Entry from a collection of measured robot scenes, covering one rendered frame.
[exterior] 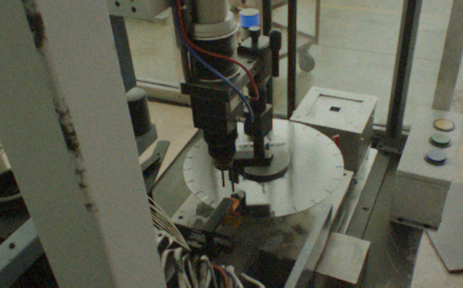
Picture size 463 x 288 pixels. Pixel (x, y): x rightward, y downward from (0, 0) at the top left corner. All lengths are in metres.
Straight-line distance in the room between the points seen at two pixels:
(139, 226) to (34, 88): 0.08
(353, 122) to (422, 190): 0.24
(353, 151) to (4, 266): 0.82
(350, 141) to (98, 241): 1.07
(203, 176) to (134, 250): 0.79
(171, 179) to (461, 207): 1.48
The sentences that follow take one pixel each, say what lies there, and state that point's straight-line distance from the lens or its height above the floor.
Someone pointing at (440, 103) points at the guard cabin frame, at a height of 0.90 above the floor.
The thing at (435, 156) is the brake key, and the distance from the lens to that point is 1.17.
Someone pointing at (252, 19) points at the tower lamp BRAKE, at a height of 1.15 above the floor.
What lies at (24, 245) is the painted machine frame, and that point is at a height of 1.05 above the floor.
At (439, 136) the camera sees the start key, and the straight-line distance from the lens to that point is 1.24.
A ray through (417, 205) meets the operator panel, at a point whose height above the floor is 0.81.
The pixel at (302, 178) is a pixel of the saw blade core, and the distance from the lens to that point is 1.00.
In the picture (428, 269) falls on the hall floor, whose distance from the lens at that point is 2.17.
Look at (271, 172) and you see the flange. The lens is 1.00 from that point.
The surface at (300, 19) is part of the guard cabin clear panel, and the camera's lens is 1.38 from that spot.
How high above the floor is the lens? 1.58
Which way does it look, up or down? 35 degrees down
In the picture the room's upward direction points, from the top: 4 degrees counter-clockwise
